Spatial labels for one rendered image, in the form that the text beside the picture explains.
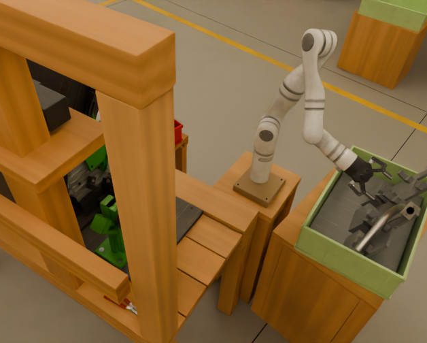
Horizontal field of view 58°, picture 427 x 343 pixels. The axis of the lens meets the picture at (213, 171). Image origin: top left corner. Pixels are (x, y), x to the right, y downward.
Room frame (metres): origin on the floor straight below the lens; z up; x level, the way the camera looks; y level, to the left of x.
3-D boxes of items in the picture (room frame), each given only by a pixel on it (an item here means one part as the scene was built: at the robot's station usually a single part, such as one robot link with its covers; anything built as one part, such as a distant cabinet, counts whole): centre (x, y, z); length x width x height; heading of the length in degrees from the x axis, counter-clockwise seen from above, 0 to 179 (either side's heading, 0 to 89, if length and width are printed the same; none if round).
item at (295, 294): (1.15, -0.70, 0.39); 0.68 x 0.52 x 0.79; 142
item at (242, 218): (1.37, 0.48, 0.82); 1.50 x 0.14 x 0.15; 62
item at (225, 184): (1.29, -0.22, 0.83); 0.32 x 0.32 x 0.04; 60
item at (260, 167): (1.29, -0.22, 0.97); 0.09 x 0.09 x 0.17; 66
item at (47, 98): (0.79, 0.46, 1.59); 0.15 x 0.07 x 0.07; 62
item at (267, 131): (1.29, -0.22, 1.13); 0.09 x 0.09 x 0.17; 78
